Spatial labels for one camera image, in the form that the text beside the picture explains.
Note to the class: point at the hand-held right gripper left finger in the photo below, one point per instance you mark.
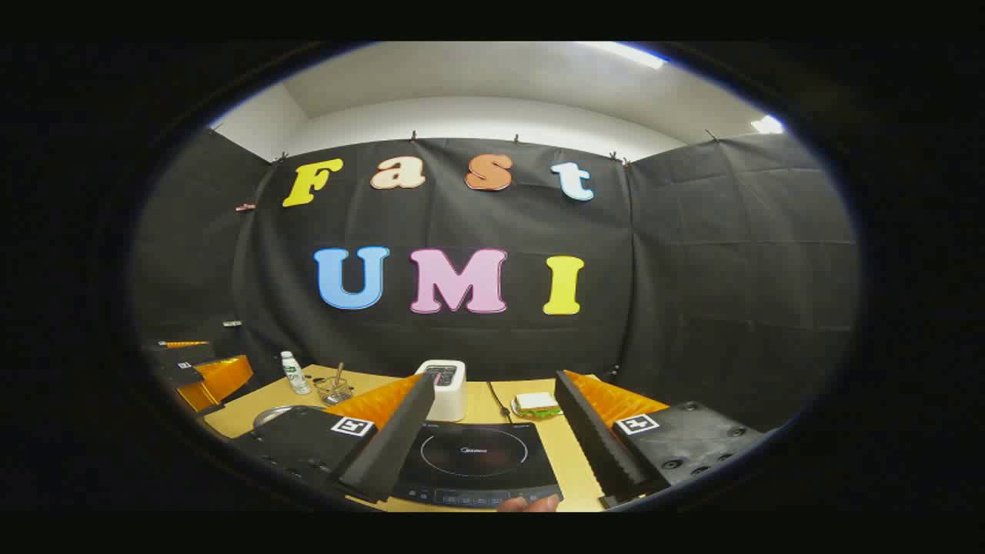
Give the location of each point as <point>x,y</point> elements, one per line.
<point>392,446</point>

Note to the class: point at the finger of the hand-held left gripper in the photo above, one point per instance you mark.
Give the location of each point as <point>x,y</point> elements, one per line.
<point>181,354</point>
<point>223,381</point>

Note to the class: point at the white drink bottle green label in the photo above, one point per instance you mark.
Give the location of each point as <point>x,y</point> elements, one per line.
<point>294,375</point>

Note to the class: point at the black backdrop cloth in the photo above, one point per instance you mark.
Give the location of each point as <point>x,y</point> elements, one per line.
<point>692,269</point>

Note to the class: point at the sandwich with lettuce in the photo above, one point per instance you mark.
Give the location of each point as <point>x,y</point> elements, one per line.
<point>536,402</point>

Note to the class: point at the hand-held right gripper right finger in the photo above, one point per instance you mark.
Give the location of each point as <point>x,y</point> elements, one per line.
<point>596,446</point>

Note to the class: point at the small ceiling light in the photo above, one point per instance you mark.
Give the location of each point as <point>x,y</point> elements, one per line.
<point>768,125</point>

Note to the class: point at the black induction cooktop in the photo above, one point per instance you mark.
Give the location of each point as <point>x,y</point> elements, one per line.
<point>477,454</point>

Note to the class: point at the white toaster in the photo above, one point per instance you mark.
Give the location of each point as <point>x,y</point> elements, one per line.
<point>450,392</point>

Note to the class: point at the wooden utensil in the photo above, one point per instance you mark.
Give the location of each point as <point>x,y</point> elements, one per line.
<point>338,373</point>

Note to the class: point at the small white plate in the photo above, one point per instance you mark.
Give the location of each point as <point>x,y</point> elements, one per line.
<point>514,409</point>

